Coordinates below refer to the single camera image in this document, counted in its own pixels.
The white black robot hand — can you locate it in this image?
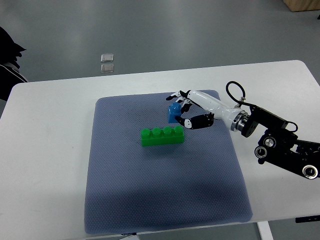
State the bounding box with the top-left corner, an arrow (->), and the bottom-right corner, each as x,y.
166,90 -> 249,132

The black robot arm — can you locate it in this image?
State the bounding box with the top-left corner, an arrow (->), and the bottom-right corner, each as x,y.
240,103 -> 320,180

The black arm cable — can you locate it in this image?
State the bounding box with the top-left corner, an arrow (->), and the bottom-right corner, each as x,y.
225,80 -> 299,133

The white table leg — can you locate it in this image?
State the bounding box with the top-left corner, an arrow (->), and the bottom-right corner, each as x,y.
257,221 -> 274,240

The long green block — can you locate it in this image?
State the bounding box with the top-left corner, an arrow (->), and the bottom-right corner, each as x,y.
140,125 -> 185,147

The black table control panel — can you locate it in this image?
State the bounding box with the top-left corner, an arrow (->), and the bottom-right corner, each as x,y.
295,215 -> 320,224

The wooden box corner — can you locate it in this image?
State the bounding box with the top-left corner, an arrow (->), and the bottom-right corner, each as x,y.
283,0 -> 320,12

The upper metal floor plate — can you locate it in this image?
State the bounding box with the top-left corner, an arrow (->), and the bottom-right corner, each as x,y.
100,53 -> 114,63

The blue-grey textured mat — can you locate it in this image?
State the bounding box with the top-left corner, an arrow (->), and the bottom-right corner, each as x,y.
84,93 -> 253,235

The small blue block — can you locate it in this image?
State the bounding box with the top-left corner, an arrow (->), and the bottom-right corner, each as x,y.
167,102 -> 182,124

